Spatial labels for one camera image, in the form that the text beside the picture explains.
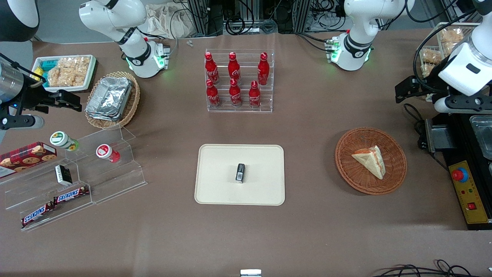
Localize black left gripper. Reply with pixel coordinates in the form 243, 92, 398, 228
395, 75, 442, 104

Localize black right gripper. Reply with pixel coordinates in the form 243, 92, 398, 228
15, 79, 83, 114

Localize triangular sandwich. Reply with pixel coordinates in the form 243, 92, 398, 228
351, 145, 385, 180

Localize white rectangular snack tray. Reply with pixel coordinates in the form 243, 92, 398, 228
32, 55, 97, 93

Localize light oval wicker basket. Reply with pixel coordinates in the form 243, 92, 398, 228
85, 71, 141, 130

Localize brown round wicker basket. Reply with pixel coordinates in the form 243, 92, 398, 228
335, 127, 407, 195

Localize beige plastic tray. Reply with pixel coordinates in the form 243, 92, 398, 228
194, 144, 286, 206

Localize clear bag of rice crackers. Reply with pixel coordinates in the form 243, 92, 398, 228
47, 56, 91, 88

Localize bagged bread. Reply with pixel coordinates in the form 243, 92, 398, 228
420, 46, 443, 77
439, 28, 465, 55

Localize green lid yogurt cup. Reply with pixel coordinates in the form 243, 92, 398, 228
50, 131, 80, 152

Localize aluminium foil container stack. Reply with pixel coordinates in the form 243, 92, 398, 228
85, 76, 133, 122

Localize grey metal plate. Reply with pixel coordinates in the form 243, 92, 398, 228
424, 117, 457, 154

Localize red lid yogurt cup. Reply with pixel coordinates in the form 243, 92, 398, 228
95, 144, 121, 164

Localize black heating appliance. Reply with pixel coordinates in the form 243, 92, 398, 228
430, 111, 492, 231

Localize red cookie box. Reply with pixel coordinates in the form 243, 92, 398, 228
0, 142, 58, 179

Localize black and white small box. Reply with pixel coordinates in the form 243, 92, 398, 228
54, 164, 73, 187

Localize steel pan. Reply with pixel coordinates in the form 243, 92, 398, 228
469, 115, 492, 160

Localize clear acrylic stepped stand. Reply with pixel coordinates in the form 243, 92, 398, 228
0, 124, 148, 232

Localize Snickers chocolate bar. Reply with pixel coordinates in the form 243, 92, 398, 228
20, 202, 55, 229
52, 185, 90, 205

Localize yellow control panel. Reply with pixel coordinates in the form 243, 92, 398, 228
449, 160, 491, 225

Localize beige cloth bag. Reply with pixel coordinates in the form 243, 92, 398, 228
145, 3, 201, 39

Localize clear acrylic bottle rack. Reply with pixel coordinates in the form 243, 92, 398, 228
205, 49, 275, 113

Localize red cola bottle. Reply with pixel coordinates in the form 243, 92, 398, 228
206, 79, 222, 108
229, 78, 243, 108
257, 52, 270, 86
248, 80, 262, 109
228, 52, 241, 86
204, 52, 220, 85

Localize black appliance cable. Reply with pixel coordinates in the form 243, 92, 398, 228
403, 103, 449, 170

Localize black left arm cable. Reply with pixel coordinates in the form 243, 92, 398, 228
406, 0, 477, 95

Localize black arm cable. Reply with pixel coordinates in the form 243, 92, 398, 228
406, 0, 477, 95
0, 53, 47, 84

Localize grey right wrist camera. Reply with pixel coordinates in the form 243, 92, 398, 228
0, 115, 45, 130

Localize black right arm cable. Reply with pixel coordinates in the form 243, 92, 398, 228
0, 53, 47, 84

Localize white wire rack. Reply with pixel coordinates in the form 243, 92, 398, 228
418, 22, 482, 79

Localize black floor cables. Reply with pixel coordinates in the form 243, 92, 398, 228
372, 259, 492, 277

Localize coiled black cable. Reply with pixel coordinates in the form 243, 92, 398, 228
224, 15, 247, 36

